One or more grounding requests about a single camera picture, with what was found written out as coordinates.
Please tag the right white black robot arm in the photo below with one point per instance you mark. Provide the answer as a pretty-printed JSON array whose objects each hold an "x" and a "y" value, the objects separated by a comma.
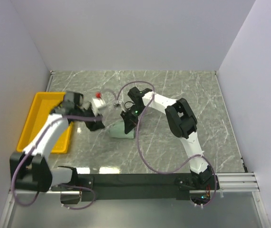
[{"x": 182, "y": 124}]

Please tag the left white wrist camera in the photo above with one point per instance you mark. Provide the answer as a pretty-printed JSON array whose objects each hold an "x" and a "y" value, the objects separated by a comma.
[{"x": 98, "y": 104}]

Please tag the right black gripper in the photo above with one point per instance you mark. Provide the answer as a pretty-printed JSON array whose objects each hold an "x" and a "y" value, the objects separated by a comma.
[{"x": 130, "y": 123}]

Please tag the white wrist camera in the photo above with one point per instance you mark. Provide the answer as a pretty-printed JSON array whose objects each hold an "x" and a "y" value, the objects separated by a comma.
[
  {"x": 98, "y": 104},
  {"x": 120, "y": 105}
]

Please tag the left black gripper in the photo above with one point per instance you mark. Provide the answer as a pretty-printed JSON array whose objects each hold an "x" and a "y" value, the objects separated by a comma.
[{"x": 93, "y": 126}]

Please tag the green towel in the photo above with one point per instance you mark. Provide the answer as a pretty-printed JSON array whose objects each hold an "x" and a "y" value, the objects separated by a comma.
[{"x": 117, "y": 130}]

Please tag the aluminium frame rail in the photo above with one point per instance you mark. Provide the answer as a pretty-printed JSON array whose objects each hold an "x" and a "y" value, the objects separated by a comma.
[{"x": 180, "y": 200}]

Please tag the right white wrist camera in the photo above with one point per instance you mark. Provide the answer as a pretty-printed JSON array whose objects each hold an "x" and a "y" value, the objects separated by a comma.
[{"x": 120, "y": 105}]

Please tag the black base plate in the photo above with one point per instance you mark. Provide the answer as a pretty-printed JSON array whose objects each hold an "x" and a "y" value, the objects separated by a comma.
[{"x": 139, "y": 186}]

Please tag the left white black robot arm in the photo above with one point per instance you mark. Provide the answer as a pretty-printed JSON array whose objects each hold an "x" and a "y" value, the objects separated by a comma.
[{"x": 29, "y": 169}]

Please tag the yellow plastic tray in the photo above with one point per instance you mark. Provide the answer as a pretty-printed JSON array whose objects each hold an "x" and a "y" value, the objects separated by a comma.
[{"x": 42, "y": 104}]

